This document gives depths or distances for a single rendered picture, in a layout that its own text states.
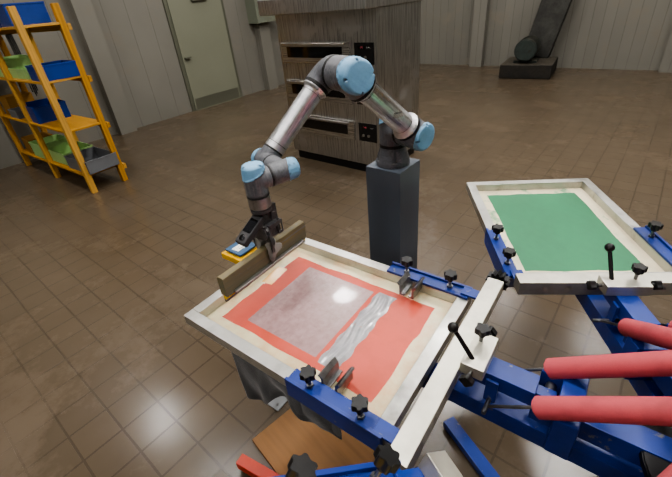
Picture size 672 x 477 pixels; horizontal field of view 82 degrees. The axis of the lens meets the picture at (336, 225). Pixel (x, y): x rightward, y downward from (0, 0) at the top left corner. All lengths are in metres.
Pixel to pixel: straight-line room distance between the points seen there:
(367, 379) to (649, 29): 9.82
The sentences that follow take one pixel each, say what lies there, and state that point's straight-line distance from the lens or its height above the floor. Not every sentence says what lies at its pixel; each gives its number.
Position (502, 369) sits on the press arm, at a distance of 1.11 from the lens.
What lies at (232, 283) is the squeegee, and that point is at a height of 1.11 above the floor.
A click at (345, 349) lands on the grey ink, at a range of 1.23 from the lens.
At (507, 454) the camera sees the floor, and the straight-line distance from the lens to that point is 2.21.
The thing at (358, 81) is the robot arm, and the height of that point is 1.64.
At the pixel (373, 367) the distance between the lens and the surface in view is 1.19.
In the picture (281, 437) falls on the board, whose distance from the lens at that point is 2.21.
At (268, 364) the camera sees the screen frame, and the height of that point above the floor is 0.99.
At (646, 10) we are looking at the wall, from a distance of 10.42.
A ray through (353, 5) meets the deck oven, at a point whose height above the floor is 1.77.
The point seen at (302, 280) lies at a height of 0.96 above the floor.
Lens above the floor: 1.88
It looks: 31 degrees down
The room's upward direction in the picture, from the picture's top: 6 degrees counter-clockwise
